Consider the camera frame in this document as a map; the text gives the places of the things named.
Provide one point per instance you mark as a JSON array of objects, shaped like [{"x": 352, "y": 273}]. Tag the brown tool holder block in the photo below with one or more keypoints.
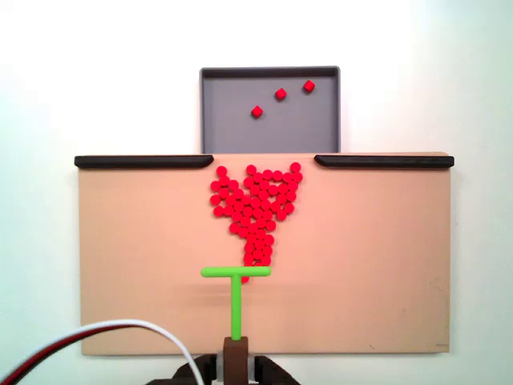
[{"x": 235, "y": 361}]

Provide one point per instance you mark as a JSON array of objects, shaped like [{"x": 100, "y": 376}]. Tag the green T-shaped pusher tool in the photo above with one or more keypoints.
[{"x": 236, "y": 305}]

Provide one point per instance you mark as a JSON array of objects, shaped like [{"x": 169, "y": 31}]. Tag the beige flat work board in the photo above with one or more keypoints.
[{"x": 360, "y": 260}]

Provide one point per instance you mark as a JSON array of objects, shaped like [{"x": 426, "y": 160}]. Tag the grey square tray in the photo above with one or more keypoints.
[{"x": 288, "y": 128}]

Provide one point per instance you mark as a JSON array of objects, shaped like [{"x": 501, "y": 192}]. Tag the small red cube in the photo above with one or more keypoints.
[
  {"x": 308, "y": 86},
  {"x": 281, "y": 94},
  {"x": 257, "y": 111}
]

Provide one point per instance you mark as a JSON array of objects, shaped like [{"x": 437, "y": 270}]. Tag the long black rail bar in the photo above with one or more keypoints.
[
  {"x": 140, "y": 161},
  {"x": 384, "y": 161}
]

